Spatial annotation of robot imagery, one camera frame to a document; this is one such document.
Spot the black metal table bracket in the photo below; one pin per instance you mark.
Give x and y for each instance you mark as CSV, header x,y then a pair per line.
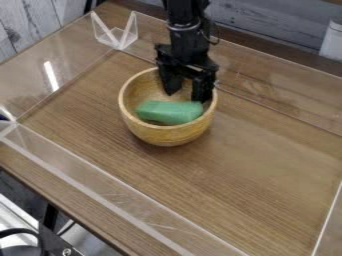
x,y
54,245

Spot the white cylinder object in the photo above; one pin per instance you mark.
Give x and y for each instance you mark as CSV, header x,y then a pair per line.
x,y
331,44

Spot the green rectangular block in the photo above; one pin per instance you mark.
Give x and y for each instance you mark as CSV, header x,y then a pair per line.
x,y
169,112

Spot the brown wooden bowl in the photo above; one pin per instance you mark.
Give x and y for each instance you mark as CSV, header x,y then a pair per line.
x,y
141,88

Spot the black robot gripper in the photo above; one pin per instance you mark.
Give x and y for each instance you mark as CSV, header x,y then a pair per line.
x,y
183,59

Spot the clear acrylic tray walls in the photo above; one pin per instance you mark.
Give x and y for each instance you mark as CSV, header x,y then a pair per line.
x,y
251,190

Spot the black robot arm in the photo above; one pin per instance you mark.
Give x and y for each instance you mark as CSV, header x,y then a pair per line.
x,y
184,12

